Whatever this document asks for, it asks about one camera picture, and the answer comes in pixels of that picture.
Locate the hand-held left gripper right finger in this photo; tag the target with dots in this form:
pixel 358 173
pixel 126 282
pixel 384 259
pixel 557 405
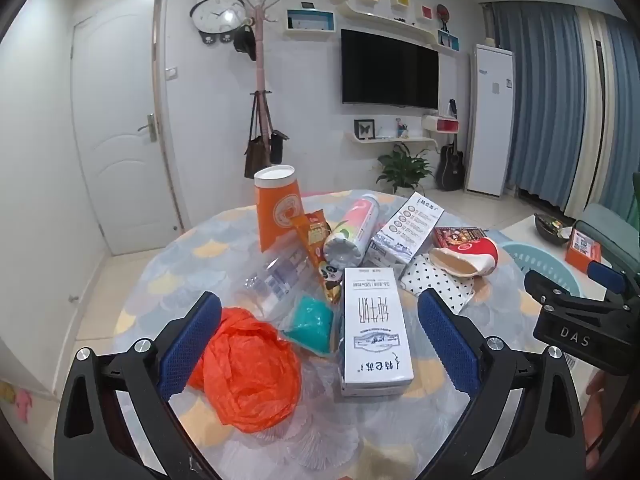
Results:
pixel 447 345

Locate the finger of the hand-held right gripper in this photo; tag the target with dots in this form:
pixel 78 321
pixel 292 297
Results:
pixel 607 275
pixel 542 287

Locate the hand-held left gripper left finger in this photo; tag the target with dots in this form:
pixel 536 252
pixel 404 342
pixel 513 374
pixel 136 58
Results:
pixel 192 345

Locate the teal plastic basket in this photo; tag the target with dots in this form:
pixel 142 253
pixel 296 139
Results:
pixel 540 260

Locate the orange plastic bag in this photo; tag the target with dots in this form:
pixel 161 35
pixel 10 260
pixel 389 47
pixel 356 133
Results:
pixel 245 375

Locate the white milk carton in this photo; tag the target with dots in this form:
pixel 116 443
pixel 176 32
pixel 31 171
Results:
pixel 375 330

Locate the pink and white bottle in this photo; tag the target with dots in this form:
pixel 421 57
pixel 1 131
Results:
pixel 352 230

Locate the orange box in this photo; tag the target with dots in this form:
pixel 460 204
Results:
pixel 582 249

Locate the teal sofa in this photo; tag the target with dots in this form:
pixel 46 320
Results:
pixel 615 220

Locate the white coffee table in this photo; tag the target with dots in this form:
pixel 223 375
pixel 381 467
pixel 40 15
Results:
pixel 525 232

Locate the dark bowl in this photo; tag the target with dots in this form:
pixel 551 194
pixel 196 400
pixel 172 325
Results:
pixel 547 225

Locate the white polka dot packet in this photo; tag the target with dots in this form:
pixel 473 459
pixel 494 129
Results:
pixel 440 280

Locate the red and white paper bowl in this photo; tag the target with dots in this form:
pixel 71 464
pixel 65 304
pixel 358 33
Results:
pixel 475 252

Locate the red snack box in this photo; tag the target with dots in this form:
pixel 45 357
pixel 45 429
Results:
pixel 457 236

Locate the clear plastic package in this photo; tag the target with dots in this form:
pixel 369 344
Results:
pixel 280 280

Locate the teal plastic wrapped packet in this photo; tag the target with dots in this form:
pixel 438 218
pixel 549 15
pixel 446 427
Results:
pixel 310 322

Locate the long white printed carton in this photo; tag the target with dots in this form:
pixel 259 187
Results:
pixel 405 230

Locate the clear plastic bag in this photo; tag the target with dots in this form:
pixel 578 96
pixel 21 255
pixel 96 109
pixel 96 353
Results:
pixel 322 430

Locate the black acoustic guitar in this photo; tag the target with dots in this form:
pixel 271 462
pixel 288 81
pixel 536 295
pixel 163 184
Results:
pixel 450 165

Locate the orange snack packet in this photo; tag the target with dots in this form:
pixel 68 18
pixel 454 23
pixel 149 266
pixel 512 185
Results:
pixel 312 240

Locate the orange paper cup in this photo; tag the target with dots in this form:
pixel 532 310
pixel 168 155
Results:
pixel 277 210

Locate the blue and beige curtain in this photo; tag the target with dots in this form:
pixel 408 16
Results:
pixel 550 110

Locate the white standing air conditioner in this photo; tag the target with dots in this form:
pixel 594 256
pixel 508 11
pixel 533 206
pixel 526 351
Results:
pixel 490 120

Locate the potted green plant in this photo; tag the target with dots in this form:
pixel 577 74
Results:
pixel 405 167

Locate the brown tote bag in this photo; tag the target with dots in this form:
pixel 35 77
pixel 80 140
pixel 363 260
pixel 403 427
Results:
pixel 256 157

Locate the small shelf ornament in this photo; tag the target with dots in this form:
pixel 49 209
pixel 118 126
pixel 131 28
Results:
pixel 402 129

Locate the small black bag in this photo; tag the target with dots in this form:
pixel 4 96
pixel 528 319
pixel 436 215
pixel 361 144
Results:
pixel 278 147

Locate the white door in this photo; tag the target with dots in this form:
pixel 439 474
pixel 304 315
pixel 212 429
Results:
pixel 120 135

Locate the framed butterfly picture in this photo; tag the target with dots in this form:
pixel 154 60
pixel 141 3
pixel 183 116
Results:
pixel 364 129

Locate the pink coat rack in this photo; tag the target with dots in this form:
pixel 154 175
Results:
pixel 260 70

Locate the red round paddle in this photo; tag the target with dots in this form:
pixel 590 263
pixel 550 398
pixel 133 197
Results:
pixel 443 11

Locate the black hanging hat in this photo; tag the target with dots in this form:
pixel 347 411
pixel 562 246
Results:
pixel 244 40

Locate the white box shelf blue inside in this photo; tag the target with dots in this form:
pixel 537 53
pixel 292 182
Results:
pixel 310 21

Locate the red and white wall box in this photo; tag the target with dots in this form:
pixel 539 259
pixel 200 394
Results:
pixel 442 125

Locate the low white wall shelf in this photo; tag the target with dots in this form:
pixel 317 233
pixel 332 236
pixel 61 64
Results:
pixel 390 140

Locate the wall television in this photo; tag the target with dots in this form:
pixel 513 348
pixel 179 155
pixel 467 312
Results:
pixel 390 67

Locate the white light switch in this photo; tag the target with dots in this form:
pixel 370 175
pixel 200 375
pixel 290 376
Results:
pixel 172 73

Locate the curved white wall shelf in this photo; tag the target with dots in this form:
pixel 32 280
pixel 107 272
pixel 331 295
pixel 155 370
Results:
pixel 395 22

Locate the panda wall clock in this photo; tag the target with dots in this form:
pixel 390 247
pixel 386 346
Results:
pixel 217 15

